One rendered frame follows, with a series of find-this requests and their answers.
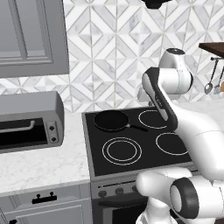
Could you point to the black frying pan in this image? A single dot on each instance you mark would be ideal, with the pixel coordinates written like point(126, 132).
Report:
point(111, 120)

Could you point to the grey stove knob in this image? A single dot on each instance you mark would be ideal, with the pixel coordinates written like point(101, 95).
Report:
point(102, 194)
point(134, 188)
point(119, 191)

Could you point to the black glass hob stove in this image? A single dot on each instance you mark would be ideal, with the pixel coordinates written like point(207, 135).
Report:
point(134, 157)

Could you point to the grey toaster oven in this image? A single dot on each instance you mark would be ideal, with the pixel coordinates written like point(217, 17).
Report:
point(29, 108)

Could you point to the grey tool rail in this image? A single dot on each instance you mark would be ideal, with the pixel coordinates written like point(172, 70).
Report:
point(217, 58)

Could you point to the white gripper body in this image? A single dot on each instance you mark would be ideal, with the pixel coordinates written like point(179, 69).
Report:
point(143, 94)

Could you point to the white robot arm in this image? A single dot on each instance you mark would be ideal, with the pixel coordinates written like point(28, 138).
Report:
point(201, 137)

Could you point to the grey wall cupboard door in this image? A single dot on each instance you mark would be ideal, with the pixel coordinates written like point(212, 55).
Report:
point(32, 35)

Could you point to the grey toaster oven knob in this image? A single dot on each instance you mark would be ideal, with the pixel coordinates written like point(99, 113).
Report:
point(52, 127)
point(53, 139)

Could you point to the dark brown wooden shelf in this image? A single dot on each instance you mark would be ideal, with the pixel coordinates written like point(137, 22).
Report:
point(214, 48)

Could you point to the hanging metal spatula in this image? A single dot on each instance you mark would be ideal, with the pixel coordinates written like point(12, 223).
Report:
point(217, 87)

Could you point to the black range hood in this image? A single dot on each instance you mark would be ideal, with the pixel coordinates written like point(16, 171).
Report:
point(154, 3)

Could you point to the hanging metal spoon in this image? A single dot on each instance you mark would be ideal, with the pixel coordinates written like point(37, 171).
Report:
point(208, 87)

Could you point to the grey base cupboard door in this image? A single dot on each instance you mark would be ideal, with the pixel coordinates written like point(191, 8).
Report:
point(58, 214)

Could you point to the grey drawer front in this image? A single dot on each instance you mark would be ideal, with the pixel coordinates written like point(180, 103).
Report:
point(67, 193)

